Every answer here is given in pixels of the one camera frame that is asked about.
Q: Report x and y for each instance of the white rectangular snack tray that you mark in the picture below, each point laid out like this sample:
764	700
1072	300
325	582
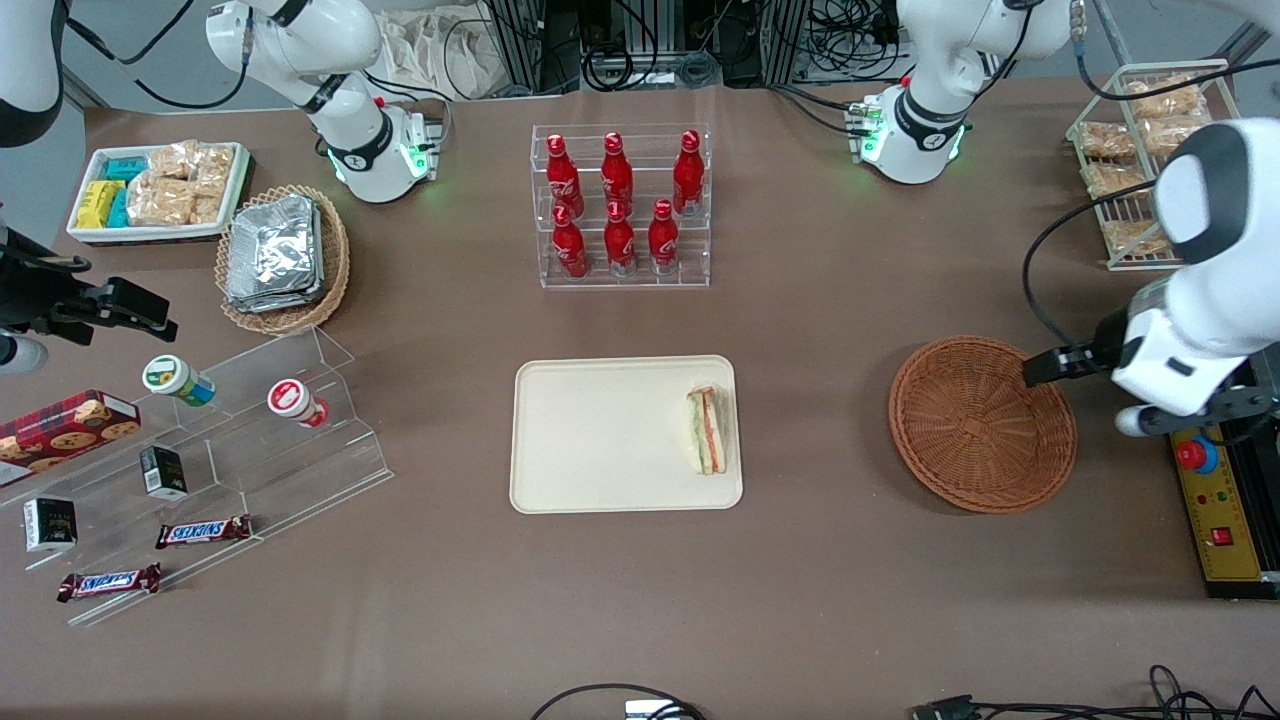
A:
150	234

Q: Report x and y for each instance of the small black box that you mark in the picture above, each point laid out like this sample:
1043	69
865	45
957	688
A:
163	473
50	525

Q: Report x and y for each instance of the red cookie box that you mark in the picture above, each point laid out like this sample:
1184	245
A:
60	430

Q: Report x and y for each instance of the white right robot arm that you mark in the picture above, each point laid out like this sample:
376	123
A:
340	40

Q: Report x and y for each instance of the triangle sandwich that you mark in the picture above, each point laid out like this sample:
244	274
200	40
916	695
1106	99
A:
708	432

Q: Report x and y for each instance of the clear acrylic bottle rack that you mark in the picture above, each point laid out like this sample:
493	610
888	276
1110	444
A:
640	285

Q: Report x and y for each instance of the red emergency stop button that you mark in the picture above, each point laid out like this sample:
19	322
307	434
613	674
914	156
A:
1196	455

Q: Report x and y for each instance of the clear bag rice crackers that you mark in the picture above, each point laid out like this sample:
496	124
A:
162	202
172	160
215	170

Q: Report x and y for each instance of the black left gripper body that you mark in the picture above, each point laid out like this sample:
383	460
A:
1104	345

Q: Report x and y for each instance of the clear acrylic stepped shelf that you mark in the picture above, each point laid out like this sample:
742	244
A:
300	480

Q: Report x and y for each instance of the teal snack box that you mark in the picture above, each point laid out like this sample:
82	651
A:
125	168
119	208

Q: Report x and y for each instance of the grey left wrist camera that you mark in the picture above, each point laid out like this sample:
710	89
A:
1135	421

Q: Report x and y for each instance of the silver foil packet stack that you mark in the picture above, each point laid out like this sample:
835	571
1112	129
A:
275	250

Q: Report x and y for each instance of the white cloth bag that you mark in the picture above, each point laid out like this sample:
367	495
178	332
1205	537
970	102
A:
440	50

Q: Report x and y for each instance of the red lid snack cup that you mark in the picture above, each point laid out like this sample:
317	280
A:
293	400

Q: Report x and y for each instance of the cream plastic tray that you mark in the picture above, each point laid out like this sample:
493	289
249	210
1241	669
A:
600	435

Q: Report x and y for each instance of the red cola bottle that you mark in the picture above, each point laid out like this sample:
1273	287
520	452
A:
617	178
663	243
620	245
571	250
564	180
688	178

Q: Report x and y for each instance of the small white device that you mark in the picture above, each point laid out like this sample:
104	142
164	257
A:
650	710

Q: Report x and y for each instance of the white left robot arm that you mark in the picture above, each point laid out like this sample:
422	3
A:
940	60

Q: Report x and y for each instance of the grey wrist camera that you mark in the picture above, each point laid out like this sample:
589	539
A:
20	355
1135	421

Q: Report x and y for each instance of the brown round wicker basket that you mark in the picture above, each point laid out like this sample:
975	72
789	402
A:
975	430

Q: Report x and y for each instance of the green lid snack cup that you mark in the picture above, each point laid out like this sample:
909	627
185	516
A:
175	378

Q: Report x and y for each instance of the black control box yellow panel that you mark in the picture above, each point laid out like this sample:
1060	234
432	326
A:
1225	500

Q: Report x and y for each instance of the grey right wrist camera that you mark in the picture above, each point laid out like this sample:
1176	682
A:
20	355

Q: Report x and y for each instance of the light oval wicker basket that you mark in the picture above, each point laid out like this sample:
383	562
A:
335	270

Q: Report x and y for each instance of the clear pack fried snack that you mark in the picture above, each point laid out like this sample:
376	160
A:
1115	180
1163	100
1107	140
1165	135
1130	238

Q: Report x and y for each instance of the yellow snack box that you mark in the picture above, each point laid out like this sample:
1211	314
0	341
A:
98	205

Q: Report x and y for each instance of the Snickers chocolate bar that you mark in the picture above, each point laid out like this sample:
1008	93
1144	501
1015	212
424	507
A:
203	532
108	583

